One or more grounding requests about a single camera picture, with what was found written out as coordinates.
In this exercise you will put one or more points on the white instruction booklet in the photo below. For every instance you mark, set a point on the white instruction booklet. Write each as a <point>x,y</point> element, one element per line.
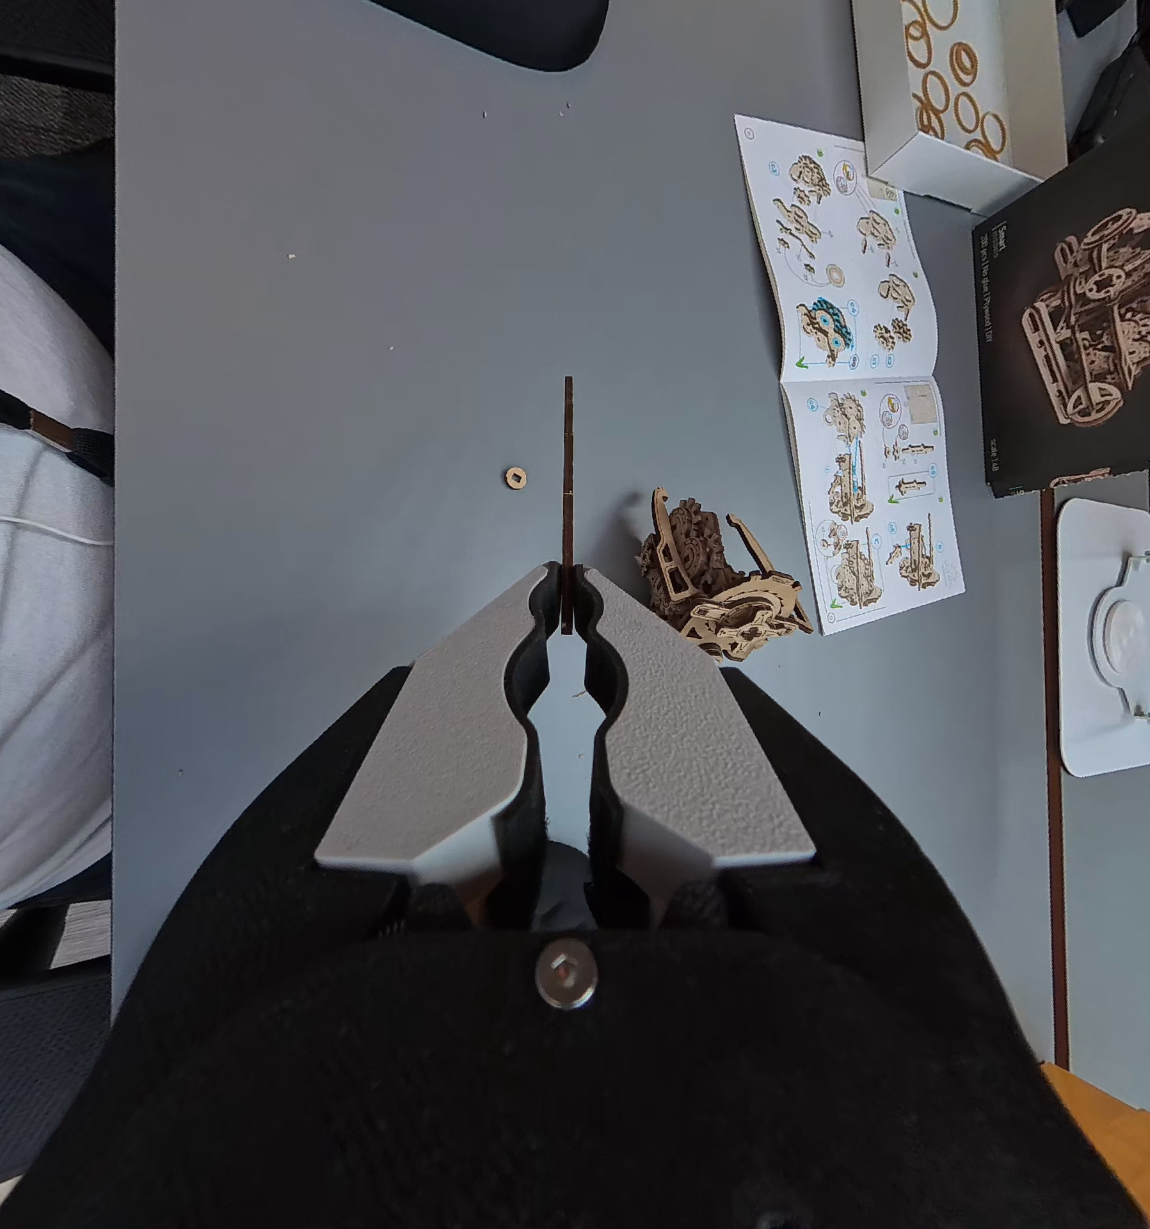
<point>861,318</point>

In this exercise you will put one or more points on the person's dark pants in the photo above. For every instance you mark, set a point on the person's dark pants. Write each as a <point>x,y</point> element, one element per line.
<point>47,247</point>

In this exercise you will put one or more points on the assembled wooden puzzle model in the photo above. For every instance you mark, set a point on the assembled wooden puzzle model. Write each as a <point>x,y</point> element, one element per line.
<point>721,615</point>

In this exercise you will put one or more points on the person's white shirt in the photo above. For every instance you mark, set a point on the person's white shirt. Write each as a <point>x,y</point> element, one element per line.
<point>19,672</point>

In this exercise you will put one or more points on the white stand base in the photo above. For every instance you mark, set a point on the white stand base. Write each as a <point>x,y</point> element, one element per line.
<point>1084,672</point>

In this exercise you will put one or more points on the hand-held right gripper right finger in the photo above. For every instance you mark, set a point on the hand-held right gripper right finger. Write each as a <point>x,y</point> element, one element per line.
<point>698,758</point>

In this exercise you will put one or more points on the thin wooden puzzle piece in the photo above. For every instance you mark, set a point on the thin wooden puzzle piece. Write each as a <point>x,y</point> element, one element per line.
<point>568,499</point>

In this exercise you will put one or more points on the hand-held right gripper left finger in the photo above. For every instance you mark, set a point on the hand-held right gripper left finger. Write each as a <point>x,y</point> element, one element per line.
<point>421,758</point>

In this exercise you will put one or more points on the black rounded object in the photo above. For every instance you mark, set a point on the black rounded object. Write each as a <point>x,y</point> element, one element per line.
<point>501,28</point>

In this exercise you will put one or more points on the black puzzle box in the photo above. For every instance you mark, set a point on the black puzzle box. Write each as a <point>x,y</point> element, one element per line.
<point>1025,401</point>

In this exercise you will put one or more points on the dark office chair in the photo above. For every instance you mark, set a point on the dark office chair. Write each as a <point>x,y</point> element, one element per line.
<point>36,83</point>

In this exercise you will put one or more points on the grey desk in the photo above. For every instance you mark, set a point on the grey desk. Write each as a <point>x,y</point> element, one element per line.
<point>343,334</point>

